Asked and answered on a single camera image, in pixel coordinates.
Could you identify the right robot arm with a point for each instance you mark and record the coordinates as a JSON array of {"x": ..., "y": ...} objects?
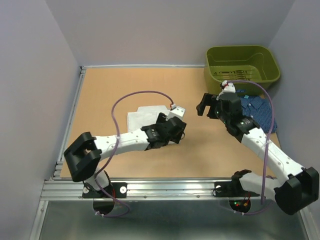
[{"x": 294, "y": 186}]

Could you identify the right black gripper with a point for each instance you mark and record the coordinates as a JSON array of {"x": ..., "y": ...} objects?
[{"x": 208, "y": 99}]

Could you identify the aluminium front rail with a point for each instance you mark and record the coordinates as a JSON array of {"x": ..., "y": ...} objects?
[{"x": 140, "y": 189}]

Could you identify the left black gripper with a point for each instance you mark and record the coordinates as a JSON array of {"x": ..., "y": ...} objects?
[{"x": 161, "y": 119}]

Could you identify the green plastic tub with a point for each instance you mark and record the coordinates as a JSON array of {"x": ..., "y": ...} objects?
[{"x": 245, "y": 63}]

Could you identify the white long sleeve shirt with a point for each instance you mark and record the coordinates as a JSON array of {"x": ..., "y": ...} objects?
[{"x": 144, "y": 116}]

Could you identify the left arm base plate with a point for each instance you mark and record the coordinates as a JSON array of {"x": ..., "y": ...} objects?
[{"x": 115, "y": 189}]

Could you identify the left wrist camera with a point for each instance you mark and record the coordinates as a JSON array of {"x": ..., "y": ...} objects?
[{"x": 177, "y": 111}]

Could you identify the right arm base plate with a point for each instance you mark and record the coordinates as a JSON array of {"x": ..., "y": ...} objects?
[{"x": 228, "y": 189}]

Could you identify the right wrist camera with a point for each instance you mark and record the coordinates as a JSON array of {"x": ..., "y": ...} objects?
[{"x": 226, "y": 87}]

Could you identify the blue checked shirt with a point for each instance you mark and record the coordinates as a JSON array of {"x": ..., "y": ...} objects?
[{"x": 259, "y": 109}]

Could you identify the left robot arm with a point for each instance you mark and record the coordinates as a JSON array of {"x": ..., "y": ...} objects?
[{"x": 85, "y": 153}]

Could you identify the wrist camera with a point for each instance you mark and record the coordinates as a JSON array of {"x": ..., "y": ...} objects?
[
  {"x": 226, "y": 87},
  {"x": 177, "y": 111}
]

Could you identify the aluminium side rail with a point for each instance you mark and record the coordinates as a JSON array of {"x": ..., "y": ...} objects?
[{"x": 60, "y": 158}]

